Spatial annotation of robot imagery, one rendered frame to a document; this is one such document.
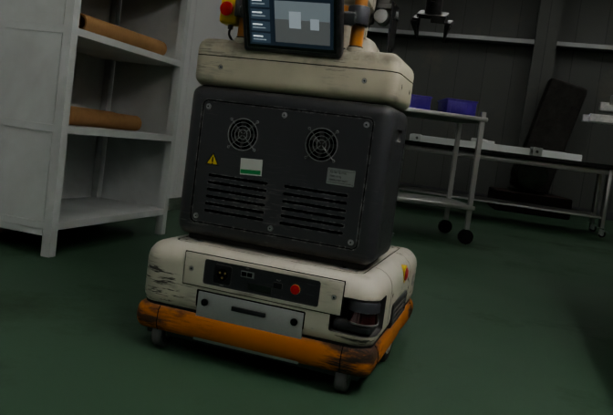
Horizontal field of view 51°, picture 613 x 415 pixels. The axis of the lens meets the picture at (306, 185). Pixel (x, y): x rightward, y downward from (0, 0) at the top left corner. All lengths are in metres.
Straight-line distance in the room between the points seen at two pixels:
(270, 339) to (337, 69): 0.67
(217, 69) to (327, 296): 0.64
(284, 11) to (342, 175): 0.42
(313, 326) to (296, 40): 0.69
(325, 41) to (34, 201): 1.53
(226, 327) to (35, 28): 1.57
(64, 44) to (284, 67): 1.24
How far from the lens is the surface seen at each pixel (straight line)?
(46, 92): 2.69
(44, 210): 2.70
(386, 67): 1.55
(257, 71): 1.65
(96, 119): 3.04
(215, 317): 1.63
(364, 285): 1.51
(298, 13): 1.58
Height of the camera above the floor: 0.58
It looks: 4 degrees down
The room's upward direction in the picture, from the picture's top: 7 degrees clockwise
